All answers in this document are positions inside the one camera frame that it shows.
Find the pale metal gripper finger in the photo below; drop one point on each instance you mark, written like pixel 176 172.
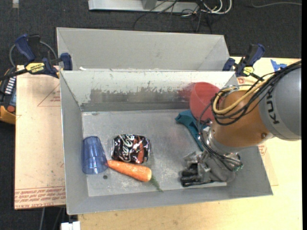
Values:
pixel 204 169
pixel 194 157

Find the teal plastic tool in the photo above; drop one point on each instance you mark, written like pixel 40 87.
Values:
pixel 189 122

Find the grey metal bin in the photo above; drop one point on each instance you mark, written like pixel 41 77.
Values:
pixel 144 138

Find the red plastic bowl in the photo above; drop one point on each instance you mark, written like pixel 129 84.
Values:
pixel 201 99

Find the orange toy carrot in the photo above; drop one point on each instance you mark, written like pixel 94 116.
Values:
pixel 130 169

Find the dark crumpled snack packet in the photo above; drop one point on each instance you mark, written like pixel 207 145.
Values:
pixel 129 150

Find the clear blue plastic cup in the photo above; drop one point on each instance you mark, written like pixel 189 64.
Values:
pixel 93 156

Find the brown cardboard board red print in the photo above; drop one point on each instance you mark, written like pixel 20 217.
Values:
pixel 38 140

